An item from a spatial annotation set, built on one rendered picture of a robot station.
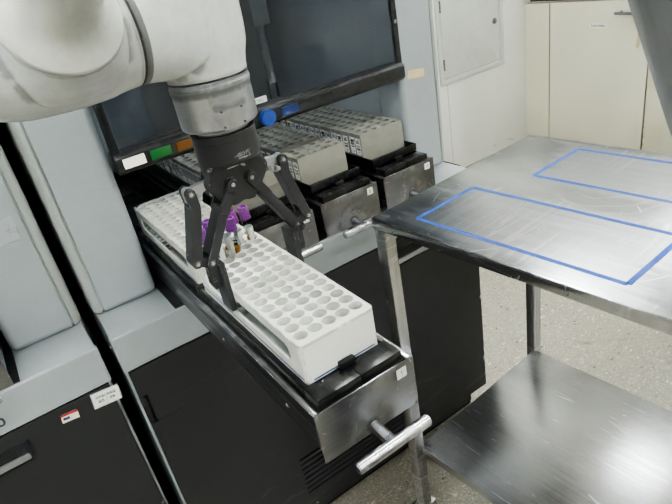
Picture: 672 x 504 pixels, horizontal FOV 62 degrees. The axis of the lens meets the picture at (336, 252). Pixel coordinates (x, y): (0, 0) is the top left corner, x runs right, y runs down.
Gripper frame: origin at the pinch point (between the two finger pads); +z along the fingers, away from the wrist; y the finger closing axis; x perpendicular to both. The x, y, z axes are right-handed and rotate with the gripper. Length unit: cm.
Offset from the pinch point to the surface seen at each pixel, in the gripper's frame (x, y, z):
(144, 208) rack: 40.5, -3.4, 0.0
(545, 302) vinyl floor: 44, 117, 87
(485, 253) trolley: -13.9, 27.1, 4.3
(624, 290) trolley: -32.0, 30.2, 4.2
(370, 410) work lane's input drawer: -21.4, -0.1, 9.1
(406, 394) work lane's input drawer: -21.5, 5.0, 10.2
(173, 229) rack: 25.6, -3.1, -0.2
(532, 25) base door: 138, 230, 17
